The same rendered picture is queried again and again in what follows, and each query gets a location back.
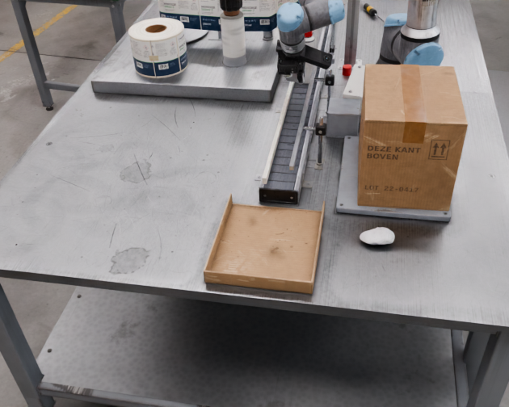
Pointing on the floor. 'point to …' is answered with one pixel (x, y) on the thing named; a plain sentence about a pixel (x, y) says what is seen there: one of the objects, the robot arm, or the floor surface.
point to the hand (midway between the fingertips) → (303, 81)
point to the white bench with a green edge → (37, 48)
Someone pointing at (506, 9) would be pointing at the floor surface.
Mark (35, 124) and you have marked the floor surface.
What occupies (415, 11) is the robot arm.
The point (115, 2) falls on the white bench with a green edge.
